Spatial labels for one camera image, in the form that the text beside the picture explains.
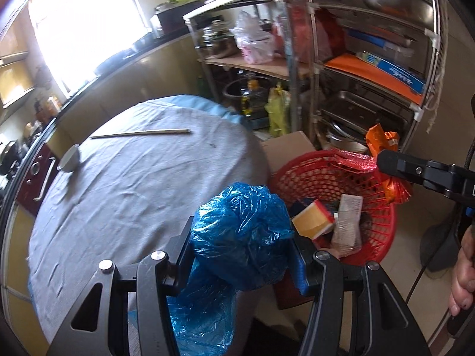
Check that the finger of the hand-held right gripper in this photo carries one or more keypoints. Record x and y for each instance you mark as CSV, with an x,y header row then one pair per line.
x,y
408,168

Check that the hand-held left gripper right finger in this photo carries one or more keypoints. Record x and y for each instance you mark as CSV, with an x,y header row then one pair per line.
x,y
304,267

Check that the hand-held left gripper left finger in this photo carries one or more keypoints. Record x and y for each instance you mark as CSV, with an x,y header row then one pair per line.
x,y
183,263

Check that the orange-red snack wrapper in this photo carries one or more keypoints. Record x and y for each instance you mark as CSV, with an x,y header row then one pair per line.
x,y
382,137

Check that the orange and white medicine box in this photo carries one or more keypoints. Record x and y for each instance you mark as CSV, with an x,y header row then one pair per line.
x,y
311,220

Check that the blue plastic bag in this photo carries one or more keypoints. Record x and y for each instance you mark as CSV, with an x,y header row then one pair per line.
x,y
202,315
241,237

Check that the red plastic basket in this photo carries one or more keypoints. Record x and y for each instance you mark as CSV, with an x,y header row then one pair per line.
x,y
308,178

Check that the person's right hand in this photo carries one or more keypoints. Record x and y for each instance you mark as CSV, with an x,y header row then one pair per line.
x,y
464,285

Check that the stack of steel trays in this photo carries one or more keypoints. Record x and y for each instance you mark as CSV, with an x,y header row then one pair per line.
x,y
356,118

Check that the round table with grey cloth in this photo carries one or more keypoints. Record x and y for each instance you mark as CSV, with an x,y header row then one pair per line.
x,y
141,193

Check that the blue cardboard box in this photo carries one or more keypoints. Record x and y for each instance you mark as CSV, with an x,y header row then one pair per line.
x,y
397,72

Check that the tall steel rack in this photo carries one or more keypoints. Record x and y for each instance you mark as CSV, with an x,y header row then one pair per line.
x,y
426,63

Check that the orange board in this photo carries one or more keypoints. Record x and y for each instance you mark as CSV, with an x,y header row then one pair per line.
x,y
352,72

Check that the brown cardboard box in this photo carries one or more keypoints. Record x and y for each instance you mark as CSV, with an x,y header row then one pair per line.
x,y
285,148

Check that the grey flat box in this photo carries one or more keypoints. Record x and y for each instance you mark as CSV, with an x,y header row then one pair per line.
x,y
378,42

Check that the long wooden stick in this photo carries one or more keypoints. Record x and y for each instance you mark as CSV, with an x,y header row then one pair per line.
x,y
141,133

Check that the yellow plastic bag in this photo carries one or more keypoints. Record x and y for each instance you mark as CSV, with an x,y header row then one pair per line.
x,y
278,115

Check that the white ceramic bowl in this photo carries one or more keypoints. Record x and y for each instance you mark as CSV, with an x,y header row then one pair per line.
x,y
68,159

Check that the light blue undercloth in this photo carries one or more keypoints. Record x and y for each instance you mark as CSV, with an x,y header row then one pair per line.
x,y
207,105

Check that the red bag on rack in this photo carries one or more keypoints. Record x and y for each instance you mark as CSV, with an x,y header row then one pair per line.
x,y
319,33

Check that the maroon built-in oven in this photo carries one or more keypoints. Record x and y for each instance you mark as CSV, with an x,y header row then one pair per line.
x,y
35,181

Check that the cooking oil bottle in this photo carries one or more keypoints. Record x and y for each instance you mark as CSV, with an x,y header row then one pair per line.
x,y
252,98

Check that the large dark pot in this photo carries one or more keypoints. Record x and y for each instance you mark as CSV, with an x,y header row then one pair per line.
x,y
232,91

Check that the steel rack with wooden shelf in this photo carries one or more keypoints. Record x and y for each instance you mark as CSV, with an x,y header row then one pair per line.
x,y
237,66

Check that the white and pink plastic bag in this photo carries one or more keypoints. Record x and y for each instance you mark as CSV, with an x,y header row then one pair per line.
x,y
254,40

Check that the black wok with lid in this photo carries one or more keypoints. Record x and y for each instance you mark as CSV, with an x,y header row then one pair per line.
x,y
9,155

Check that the condiment bottles group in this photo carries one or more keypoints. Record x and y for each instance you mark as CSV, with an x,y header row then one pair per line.
x,y
48,107

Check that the stack of steel pots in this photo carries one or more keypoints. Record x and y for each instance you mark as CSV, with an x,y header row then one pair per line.
x,y
219,39

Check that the microwave oven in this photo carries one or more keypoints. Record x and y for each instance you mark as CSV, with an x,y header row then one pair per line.
x,y
178,18

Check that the yellow upper cabinets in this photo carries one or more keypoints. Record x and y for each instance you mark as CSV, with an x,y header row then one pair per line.
x,y
15,74

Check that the kitchen window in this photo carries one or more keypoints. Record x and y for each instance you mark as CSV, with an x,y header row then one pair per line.
x,y
85,18

